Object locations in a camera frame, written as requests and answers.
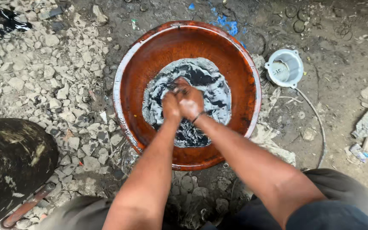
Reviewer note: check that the person's right hand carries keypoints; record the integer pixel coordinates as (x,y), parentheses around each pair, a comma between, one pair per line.
(188,99)

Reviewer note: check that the person's left hand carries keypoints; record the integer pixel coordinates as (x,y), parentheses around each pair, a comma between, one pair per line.
(170,107)

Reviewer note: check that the person's left fingers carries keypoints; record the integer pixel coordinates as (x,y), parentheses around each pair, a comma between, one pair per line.
(170,96)

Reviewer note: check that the person's right fingers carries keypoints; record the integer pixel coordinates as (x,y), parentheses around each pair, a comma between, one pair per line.
(180,85)

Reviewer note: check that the dark soapy wet cloth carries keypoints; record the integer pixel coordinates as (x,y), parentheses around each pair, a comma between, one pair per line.
(187,95)

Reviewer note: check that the large orange plastic basin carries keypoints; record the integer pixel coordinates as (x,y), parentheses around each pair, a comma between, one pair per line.
(187,95)

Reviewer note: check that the black wrist band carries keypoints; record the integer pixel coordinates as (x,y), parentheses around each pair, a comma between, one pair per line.
(198,116)

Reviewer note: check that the blue plastic scrap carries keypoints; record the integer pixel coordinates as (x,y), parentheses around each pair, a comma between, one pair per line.
(227,25)

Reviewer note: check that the white plastic cup-shaped part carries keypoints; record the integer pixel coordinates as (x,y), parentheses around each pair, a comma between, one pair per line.
(284,67)

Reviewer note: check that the dirty white rag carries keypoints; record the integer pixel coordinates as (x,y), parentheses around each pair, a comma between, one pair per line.
(272,140)

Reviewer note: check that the large black rounded container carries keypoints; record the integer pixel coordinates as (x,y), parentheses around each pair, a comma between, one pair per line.
(11,166)

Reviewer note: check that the black plastic scrap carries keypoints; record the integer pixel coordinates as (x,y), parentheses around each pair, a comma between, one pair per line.
(10,22)

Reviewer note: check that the crumpled small wrapper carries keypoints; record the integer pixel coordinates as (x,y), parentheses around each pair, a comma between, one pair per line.
(359,152)

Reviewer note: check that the person's grey trousers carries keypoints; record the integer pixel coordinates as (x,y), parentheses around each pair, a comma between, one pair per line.
(331,204)

